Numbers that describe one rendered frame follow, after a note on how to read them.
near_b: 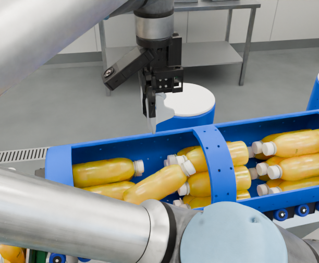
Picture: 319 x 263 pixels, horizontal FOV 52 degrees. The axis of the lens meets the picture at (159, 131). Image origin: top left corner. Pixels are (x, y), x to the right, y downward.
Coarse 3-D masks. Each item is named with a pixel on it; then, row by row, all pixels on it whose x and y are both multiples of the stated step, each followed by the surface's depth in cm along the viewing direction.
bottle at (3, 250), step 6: (0, 246) 79; (6, 246) 80; (12, 246) 81; (0, 252) 79; (6, 252) 80; (12, 252) 81; (18, 252) 83; (6, 258) 80; (12, 258) 81; (18, 258) 83; (24, 258) 87
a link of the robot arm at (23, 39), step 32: (0, 0) 26; (32, 0) 27; (64, 0) 29; (96, 0) 31; (0, 32) 25; (32, 32) 27; (64, 32) 29; (0, 64) 25; (32, 64) 28; (0, 96) 28
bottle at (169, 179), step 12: (168, 168) 86; (180, 168) 86; (144, 180) 87; (156, 180) 85; (168, 180) 84; (180, 180) 85; (132, 192) 86; (144, 192) 85; (156, 192) 85; (168, 192) 85
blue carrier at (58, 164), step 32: (192, 128) 93; (224, 128) 104; (256, 128) 109; (288, 128) 114; (64, 160) 80; (96, 160) 102; (160, 160) 108; (224, 160) 84; (256, 160) 115; (224, 192) 84; (256, 192) 109; (288, 192) 89
